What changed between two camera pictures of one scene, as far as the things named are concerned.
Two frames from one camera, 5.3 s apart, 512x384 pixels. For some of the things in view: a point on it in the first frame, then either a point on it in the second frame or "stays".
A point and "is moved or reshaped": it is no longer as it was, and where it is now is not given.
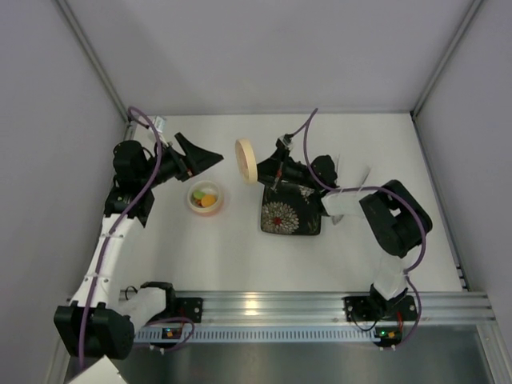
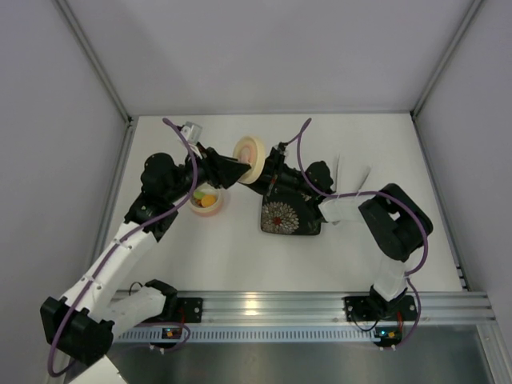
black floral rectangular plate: [290, 209] stays
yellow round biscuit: [208, 200] stays
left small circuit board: [171, 333] stays
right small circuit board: [390, 336] stays
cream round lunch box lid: [246, 159] is moved or reshaped
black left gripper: [183, 161] -> [210, 166]
